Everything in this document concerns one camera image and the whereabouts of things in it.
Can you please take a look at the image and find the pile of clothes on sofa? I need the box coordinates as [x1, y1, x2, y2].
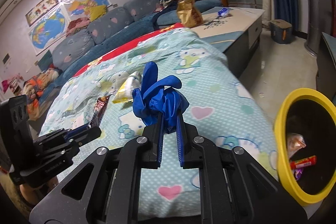
[66, 17, 91, 36]

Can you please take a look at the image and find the silver tower air conditioner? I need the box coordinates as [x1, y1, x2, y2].
[305, 0, 333, 56]

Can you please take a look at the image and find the dark brown chocolate wrapper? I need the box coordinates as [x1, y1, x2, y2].
[89, 95, 110, 127]

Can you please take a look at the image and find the person's left hand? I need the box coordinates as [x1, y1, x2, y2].
[19, 177, 59, 206]

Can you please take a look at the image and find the blue plastic bag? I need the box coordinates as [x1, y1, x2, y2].
[132, 61, 189, 134]

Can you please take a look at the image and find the yellow white snack bag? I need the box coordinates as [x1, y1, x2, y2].
[112, 71, 142, 103]

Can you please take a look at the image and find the yellow rimmed black trash bin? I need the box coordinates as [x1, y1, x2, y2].
[273, 88, 335, 206]

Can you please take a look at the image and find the blue storage box stool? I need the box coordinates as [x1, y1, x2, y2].
[269, 19, 293, 44]

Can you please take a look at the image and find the small blue wrapper on table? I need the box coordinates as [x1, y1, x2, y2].
[218, 7, 230, 17]

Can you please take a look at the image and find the brown paper bag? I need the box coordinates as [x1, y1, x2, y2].
[177, 0, 203, 28]

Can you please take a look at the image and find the world map poster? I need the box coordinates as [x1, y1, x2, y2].
[29, 7, 69, 56]

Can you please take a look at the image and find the clear orange bread bag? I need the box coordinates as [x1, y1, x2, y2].
[286, 133, 306, 158]

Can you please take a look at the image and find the red blanket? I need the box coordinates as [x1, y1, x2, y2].
[73, 23, 184, 77]

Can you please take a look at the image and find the china map poster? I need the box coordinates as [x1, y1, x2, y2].
[64, 0, 110, 21]

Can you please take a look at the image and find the blue grey sectional sofa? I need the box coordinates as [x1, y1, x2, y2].
[26, 0, 224, 98]

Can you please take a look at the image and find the hello kitty light blue blanket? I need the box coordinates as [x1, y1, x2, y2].
[39, 27, 279, 221]

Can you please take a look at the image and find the grey white coffee table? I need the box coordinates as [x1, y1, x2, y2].
[193, 7, 265, 78]

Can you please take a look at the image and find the red long snack wrapper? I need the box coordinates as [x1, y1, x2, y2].
[290, 155, 317, 170]

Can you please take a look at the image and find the purple candy wrapper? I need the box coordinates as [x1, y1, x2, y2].
[292, 168, 303, 181]

